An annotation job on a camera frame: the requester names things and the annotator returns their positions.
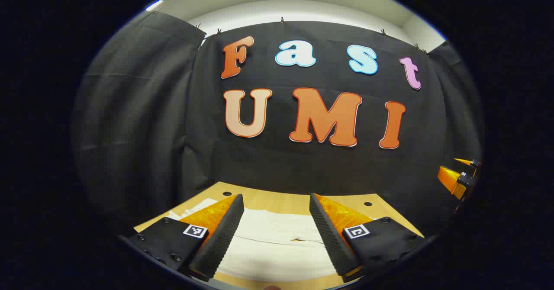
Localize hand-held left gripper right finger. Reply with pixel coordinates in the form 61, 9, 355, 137
309, 193, 428, 283

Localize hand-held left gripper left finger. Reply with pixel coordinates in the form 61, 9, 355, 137
118, 193, 245, 282

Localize white jeans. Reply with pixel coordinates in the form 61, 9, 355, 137
167, 198, 381, 283

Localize black backdrop cloth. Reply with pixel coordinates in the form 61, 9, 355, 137
71, 11, 483, 234

